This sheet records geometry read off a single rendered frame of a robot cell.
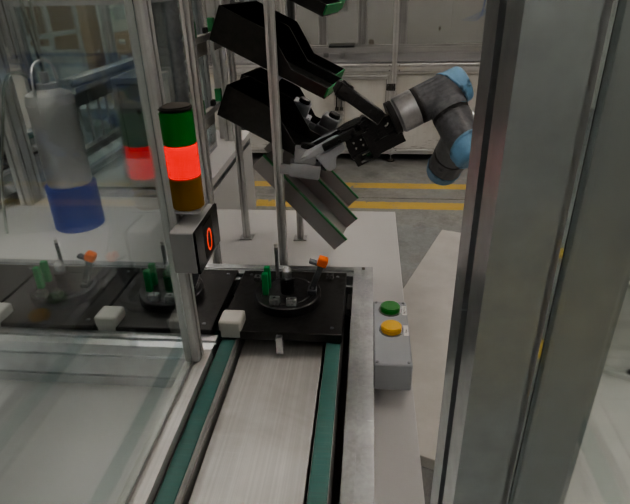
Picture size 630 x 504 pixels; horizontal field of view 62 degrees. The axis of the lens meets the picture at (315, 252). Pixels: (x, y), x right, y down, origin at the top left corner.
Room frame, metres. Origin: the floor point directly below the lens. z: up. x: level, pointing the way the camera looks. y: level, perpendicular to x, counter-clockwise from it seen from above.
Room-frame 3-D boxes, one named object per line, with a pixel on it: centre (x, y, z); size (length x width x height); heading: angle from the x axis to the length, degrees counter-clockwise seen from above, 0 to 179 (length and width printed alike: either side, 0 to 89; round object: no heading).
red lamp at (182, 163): (0.77, 0.20, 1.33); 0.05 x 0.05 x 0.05
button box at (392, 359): (0.84, -0.15, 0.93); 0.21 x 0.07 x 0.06; 174
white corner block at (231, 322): (0.86, 0.17, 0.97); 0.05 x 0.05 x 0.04; 84
